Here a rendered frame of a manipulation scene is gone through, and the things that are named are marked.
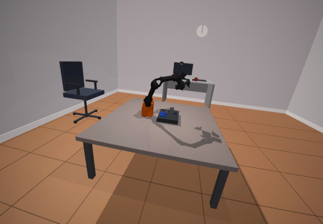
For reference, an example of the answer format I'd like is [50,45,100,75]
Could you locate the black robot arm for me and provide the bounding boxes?
[143,72,186,107]

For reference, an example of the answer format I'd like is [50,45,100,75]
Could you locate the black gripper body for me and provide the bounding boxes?
[175,79,190,90]

